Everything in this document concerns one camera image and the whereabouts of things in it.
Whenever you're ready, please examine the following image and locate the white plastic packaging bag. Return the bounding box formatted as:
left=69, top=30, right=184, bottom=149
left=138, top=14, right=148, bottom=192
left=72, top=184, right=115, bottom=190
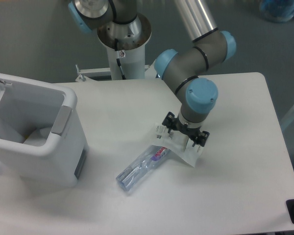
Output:
left=151, top=123, right=204, bottom=167

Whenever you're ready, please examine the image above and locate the white trash can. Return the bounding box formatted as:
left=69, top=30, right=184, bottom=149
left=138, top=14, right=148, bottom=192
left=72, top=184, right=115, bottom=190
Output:
left=0, top=73, right=88, bottom=187

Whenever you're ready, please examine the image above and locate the blue plastic bag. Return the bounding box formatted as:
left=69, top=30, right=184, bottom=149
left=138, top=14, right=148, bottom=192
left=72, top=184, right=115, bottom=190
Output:
left=259, top=0, right=294, bottom=23

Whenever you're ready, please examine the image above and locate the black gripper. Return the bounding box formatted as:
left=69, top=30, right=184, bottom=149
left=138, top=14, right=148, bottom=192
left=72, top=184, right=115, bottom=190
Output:
left=162, top=112, right=210, bottom=147

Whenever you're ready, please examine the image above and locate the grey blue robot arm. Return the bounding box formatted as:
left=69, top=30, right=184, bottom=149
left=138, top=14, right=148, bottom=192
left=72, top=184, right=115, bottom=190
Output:
left=68, top=0, right=236, bottom=146

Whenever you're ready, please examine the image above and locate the clear plastic water bottle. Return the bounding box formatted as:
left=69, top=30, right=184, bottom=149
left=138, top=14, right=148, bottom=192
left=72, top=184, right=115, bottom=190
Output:
left=116, top=145, right=172, bottom=193

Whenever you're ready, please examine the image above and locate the white metal base frame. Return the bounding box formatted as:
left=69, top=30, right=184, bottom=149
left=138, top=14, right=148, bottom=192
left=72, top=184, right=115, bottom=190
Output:
left=75, top=64, right=160, bottom=82

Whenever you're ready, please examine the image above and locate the black cable on pedestal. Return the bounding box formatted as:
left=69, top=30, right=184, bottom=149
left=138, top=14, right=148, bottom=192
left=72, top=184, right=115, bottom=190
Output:
left=114, top=38, right=127, bottom=80

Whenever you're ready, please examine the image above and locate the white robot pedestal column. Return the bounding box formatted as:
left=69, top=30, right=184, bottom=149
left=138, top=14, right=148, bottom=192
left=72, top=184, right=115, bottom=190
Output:
left=97, top=13, right=151, bottom=80

